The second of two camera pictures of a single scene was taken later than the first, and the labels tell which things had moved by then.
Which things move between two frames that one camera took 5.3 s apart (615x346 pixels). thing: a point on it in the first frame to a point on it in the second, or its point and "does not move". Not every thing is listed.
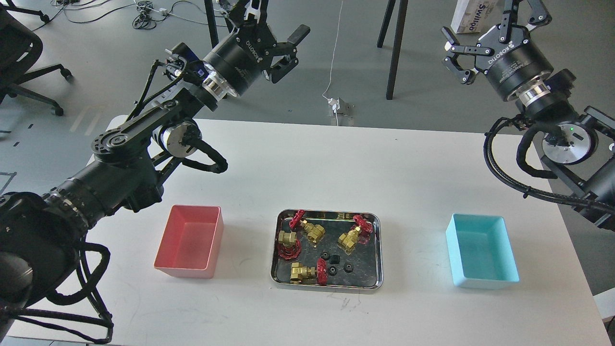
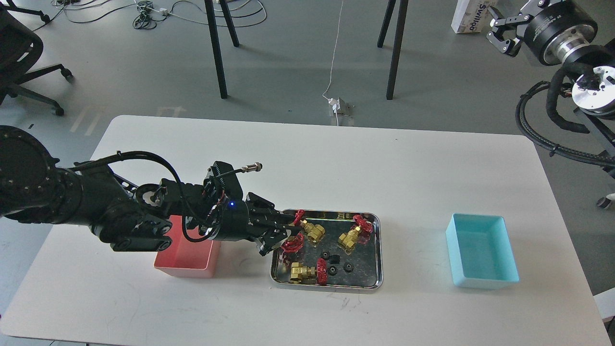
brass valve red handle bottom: x=303 y=274 does not move
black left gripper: x=240 y=59 to x=254 y=219
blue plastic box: x=480 y=252 does not move
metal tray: x=326 y=250 does not move
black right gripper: x=509 y=65 to x=553 y=29
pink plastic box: x=191 y=241 does not move
